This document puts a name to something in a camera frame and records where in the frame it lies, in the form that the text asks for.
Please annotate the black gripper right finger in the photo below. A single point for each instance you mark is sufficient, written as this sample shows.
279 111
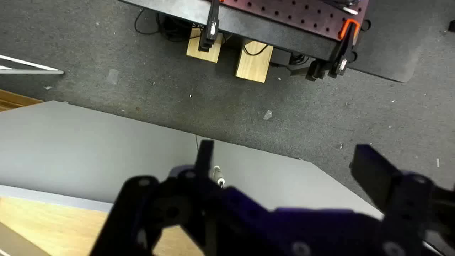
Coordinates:
407 203

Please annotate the red perforated breadboard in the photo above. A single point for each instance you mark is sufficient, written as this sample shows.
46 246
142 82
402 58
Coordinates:
293 11

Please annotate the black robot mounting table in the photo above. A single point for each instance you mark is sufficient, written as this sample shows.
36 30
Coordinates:
265 26

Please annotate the small silver drawer knob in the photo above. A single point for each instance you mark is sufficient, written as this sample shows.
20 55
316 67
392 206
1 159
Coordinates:
219 176

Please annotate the black orange bar clamp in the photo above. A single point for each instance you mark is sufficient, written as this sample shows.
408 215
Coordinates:
341 51

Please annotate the white metal tube frame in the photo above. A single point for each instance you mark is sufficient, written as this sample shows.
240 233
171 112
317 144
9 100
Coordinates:
28 65

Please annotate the black floor mat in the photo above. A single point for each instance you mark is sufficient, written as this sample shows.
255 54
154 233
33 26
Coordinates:
392 43

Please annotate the light wooden block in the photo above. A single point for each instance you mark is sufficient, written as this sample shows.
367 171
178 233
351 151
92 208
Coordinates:
253 65
201 50

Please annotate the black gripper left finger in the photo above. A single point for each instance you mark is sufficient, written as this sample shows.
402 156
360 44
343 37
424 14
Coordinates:
137 203

